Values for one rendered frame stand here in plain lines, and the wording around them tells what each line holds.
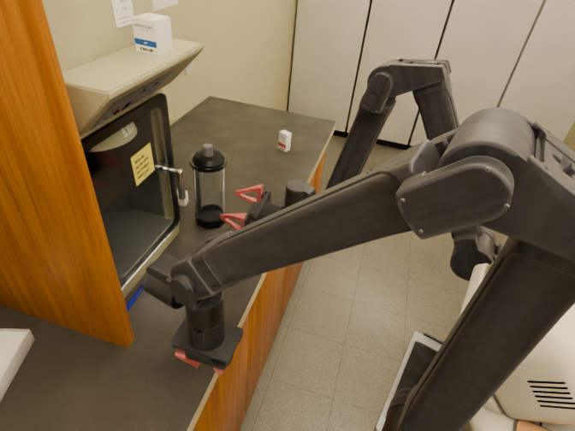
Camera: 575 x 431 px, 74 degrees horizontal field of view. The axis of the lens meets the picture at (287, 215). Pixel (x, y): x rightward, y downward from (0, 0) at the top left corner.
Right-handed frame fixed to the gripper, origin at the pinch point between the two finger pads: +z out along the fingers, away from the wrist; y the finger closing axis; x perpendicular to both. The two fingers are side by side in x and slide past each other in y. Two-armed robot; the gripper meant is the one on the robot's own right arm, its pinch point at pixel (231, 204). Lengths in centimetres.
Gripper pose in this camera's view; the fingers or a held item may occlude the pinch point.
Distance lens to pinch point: 101.1
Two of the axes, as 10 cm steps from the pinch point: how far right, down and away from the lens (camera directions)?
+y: -2.9, 6.5, -7.0
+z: -9.6, -2.1, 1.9
